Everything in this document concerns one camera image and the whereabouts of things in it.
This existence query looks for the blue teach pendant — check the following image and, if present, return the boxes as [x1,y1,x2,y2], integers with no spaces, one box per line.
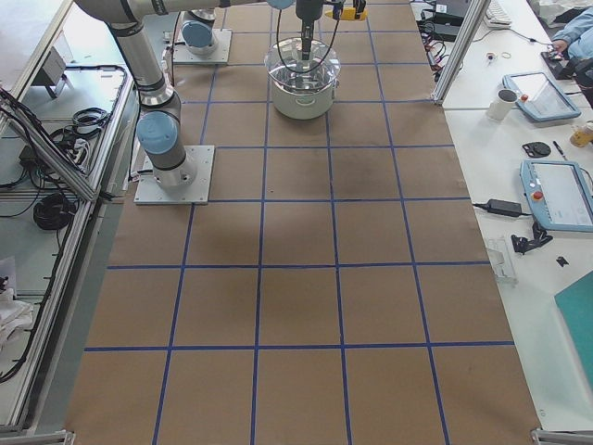
[502,71,581,122]
[520,159,592,233]

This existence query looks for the clear plastic holder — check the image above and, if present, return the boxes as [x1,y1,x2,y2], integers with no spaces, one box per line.
[484,237,518,286]

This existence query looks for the near blue teach pendant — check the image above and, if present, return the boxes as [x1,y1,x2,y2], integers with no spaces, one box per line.
[520,159,592,233]

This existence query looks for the yellow toy corn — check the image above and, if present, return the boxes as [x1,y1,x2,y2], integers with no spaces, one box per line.
[324,6,368,21]

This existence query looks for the black power adapter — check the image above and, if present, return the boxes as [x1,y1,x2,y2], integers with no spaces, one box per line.
[486,198,524,218]

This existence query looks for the white mug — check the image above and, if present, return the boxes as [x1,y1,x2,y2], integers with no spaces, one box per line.
[486,88,518,121]

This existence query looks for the white crumpled cloth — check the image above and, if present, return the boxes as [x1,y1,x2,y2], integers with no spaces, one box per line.
[0,257,34,344]

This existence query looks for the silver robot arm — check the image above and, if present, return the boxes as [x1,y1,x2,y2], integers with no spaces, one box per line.
[181,8,217,56]
[77,1,237,187]

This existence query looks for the person's hand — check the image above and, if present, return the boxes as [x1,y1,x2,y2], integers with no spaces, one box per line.
[551,39,569,53]

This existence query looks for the black round disc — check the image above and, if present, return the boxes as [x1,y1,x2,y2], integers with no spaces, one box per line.
[522,141,551,159]

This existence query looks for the coiled black cable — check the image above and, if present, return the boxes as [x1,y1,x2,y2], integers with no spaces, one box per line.
[32,192,78,232]

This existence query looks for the black pen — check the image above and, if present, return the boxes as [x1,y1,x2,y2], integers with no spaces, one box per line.
[552,141,568,161]

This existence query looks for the white cooking pot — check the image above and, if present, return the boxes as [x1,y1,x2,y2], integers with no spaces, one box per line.
[269,65,339,121]

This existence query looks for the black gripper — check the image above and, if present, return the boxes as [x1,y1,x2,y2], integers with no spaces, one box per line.
[296,0,322,21]

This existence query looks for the glass pot lid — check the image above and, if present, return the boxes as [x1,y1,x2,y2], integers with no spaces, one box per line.
[264,37,341,90]

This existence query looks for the teal board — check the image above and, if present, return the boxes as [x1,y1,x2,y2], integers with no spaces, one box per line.
[555,273,592,379]

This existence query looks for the black bracket part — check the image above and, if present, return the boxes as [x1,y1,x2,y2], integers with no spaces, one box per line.
[511,222,553,255]

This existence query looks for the brown paper table mat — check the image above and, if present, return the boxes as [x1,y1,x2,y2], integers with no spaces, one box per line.
[66,1,538,444]

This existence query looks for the far blue teach pendant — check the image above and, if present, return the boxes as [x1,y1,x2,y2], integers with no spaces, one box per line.
[502,71,581,122]

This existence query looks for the aluminium frame post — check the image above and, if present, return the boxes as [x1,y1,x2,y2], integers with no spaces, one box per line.
[432,0,489,105]

